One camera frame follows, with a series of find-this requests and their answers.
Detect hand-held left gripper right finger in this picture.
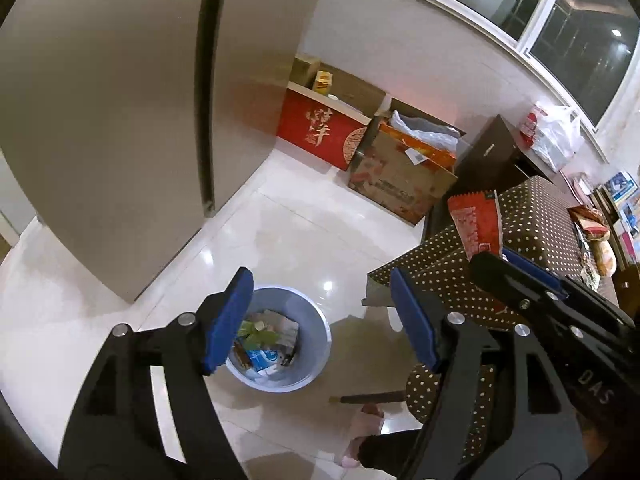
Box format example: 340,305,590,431
390,267,589,480

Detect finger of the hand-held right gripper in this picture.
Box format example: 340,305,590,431
502,247,569,295
470,251,576,329

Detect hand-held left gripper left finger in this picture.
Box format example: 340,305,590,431
59,266,255,480

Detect green plastic piece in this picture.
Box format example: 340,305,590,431
240,321,279,349

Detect red snack packet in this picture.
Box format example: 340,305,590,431
446,189,506,262

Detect blue plastic bin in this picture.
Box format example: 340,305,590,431
225,287,332,394

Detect pale pink plastic bag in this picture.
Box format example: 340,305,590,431
590,240,616,277

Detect brown red snack bag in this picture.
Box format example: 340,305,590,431
570,205,609,239

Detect pink mat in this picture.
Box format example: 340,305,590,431
562,172,594,202

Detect row of upright books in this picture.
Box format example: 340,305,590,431
602,170,640,241

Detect dark wooden cabinet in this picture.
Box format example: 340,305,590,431
452,115,557,202

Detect person's dark trouser leg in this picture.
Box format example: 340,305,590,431
359,430,432,472

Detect white plastic bag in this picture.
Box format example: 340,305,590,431
520,102,584,171

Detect printed brown cardboard box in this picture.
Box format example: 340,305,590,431
348,97,469,226

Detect grey plastic bag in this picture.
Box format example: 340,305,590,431
390,110,459,154

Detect red cardboard box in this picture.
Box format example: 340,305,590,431
276,62,387,172

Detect gold double-door refrigerator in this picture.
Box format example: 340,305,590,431
0,0,332,306

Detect small brown cardboard box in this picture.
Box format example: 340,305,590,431
291,55,321,89

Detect sliding glass window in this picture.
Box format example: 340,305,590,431
360,0,640,163

